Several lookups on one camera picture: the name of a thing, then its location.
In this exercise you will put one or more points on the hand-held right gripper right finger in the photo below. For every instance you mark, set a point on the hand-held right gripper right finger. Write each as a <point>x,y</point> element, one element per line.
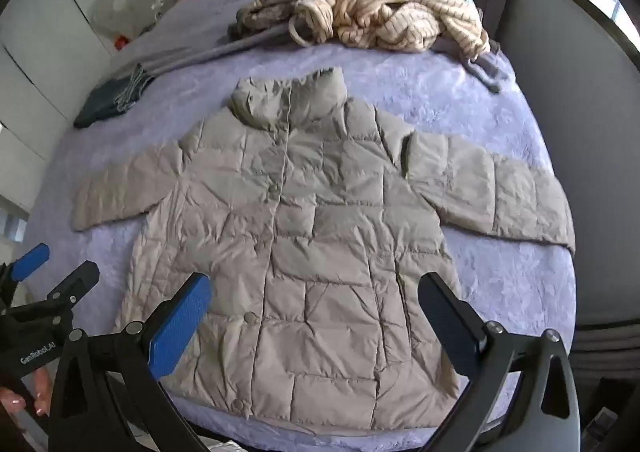
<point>450,329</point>

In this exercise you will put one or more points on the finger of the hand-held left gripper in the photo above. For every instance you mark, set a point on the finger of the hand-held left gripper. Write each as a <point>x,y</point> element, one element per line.
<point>30,262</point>
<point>75,284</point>

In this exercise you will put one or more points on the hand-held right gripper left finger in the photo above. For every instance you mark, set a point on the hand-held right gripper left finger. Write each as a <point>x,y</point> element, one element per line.
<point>180,327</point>

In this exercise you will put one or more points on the beige quilted puffer jacket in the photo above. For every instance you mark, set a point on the beige quilted puffer jacket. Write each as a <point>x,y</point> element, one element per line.
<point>310,232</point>

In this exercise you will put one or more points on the person's left hand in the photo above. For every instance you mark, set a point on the person's left hand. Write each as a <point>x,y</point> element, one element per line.
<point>40,389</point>

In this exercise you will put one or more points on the dark folded cloth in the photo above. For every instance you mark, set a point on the dark folded cloth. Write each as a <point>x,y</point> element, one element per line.
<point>100,105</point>

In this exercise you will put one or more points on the white wardrobe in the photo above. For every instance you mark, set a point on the white wardrobe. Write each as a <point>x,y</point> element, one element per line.
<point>40,42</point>

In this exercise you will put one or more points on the purple bed blanket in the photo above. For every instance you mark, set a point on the purple bed blanket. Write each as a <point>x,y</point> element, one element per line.
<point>450,97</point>

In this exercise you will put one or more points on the small red object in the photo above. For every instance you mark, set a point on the small red object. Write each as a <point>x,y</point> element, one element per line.
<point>121,41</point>

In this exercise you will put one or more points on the white standing fan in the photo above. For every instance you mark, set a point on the white standing fan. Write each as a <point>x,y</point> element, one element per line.
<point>117,7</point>

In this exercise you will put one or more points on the brown fleece garment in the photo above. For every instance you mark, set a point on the brown fleece garment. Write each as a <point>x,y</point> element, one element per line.
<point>270,7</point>

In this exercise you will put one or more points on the beige striped fleece garment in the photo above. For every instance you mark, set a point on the beige striped fleece garment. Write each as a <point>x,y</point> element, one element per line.
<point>380,2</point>

